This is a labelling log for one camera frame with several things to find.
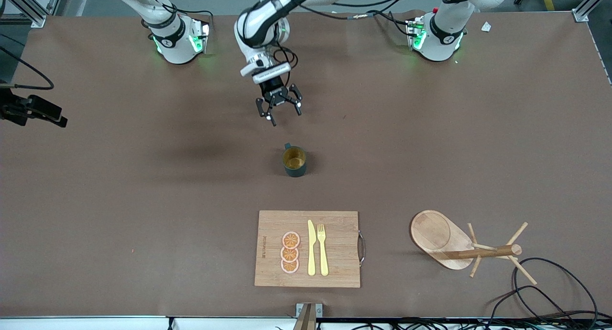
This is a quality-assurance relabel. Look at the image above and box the teal cup yellow inside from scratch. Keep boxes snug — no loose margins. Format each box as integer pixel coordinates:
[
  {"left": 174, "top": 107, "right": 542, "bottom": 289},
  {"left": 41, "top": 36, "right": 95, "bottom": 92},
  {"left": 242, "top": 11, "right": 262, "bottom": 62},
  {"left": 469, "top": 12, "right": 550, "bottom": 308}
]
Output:
[{"left": 282, "top": 143, "right": 307, "bottom": 178}]

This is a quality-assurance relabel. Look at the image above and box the brown table cover sheet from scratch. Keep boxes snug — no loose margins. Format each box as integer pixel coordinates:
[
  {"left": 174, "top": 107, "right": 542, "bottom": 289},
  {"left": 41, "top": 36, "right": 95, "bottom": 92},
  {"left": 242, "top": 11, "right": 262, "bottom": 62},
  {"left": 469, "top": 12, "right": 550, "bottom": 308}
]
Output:
[{"left": 0, "top": 10, "right": 612, "bottom": 319}]

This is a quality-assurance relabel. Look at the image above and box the yellow plastic knife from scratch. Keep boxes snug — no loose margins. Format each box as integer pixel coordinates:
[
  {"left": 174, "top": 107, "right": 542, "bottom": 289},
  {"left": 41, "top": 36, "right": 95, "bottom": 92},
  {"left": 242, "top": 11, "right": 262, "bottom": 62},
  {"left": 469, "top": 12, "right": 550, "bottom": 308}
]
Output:
[{"left": 307, "top": 220, "right": 317, "bottom": 276}]

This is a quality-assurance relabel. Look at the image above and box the yellow plastic fork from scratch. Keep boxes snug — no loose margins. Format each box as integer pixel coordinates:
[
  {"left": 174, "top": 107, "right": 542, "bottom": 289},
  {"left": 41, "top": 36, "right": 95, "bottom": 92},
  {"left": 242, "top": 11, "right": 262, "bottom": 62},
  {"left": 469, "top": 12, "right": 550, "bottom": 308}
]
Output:
[{"left": 317, "top": 224, "right": 329, "bottom": 277}]

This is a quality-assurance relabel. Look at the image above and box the bamboo cutting board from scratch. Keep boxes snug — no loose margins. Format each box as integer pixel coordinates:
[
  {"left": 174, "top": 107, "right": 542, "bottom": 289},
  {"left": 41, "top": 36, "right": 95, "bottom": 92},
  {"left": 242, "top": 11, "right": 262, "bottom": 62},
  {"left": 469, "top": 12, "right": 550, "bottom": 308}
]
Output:
[{"left": 254, "top": 210, "right": 366, "bottom": 288}]

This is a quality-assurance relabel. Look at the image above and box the wooden mug tree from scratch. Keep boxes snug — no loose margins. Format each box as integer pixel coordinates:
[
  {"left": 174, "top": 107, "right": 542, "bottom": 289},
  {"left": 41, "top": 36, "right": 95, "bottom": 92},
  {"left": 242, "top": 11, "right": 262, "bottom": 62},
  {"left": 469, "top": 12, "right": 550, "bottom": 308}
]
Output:
[{"left": 410, "top": 210, "right": 537, "bottom": 286}]

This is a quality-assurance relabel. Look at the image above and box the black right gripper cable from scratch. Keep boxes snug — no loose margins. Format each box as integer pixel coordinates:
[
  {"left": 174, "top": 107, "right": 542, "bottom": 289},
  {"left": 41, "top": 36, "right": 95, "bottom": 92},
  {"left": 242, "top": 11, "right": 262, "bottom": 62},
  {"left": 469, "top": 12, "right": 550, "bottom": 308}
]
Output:
[{"left": 0, "top": 45, "right": 55, "bottom": 90}]

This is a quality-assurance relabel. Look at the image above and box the aluminium frame post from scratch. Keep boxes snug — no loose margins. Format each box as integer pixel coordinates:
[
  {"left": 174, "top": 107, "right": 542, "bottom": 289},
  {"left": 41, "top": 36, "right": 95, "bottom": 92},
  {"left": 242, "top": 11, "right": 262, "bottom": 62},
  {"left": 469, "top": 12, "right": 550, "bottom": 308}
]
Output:
[
  {"left": 572, "top": 0, "right": 612, "bottom": 23},
  {"left": 0, "top": 0, "right": 65, "bottom": 28}
]

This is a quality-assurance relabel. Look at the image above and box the black right arm base cable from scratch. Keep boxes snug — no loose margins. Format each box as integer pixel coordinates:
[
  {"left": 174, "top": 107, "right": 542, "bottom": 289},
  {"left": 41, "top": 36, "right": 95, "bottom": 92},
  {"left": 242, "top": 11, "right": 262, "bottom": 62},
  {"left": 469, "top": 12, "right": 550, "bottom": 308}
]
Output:
[{"left": 142, "top": 0, "right": 214, "bottom": 30}]

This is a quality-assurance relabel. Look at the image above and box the black arm base cable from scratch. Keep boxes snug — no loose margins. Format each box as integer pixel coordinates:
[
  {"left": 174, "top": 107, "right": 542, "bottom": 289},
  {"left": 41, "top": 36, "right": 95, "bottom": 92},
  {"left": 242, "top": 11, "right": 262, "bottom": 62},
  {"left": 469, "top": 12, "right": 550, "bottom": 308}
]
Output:
[
  {"left": 380, "top": 9, "right": 413, "bottom": 37},
  {"left": 142, "top": 0, "right": 214, "bottom": 30}
]

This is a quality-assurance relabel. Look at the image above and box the black left arm base cable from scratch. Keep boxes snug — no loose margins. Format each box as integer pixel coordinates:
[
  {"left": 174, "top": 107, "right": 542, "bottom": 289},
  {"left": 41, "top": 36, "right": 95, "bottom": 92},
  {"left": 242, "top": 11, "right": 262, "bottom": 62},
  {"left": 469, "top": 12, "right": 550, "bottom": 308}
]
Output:
[{"left": 380, "top": 9, "right": 413, "bottom": 37}]

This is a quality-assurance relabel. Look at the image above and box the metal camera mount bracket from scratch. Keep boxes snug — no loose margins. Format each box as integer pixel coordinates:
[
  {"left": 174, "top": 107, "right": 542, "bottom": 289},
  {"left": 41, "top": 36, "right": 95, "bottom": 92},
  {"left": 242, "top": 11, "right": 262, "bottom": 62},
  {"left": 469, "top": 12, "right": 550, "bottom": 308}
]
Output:
[{"left": 293, "top": 303, "right": 323, "bottom": 330}]

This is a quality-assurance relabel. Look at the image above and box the silver table edge rail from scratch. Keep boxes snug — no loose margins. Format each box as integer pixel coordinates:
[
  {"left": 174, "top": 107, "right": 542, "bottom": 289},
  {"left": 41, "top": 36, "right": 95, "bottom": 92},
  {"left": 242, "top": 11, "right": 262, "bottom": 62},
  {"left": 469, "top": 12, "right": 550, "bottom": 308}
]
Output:
[{"left": 0, "top": 315, "right": 612, "bottom": 330}]

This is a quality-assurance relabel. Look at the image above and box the black looped floor cable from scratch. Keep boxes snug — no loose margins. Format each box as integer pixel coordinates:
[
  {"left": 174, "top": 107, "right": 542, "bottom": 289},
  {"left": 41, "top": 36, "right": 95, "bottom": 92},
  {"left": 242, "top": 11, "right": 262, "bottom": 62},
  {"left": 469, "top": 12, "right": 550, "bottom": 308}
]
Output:
[
  {"left": 487, "top": 286, "right": 581, "bottom": 330},
  {"left": 513, "top": 257, "right": 599, "bottom": 330}
]

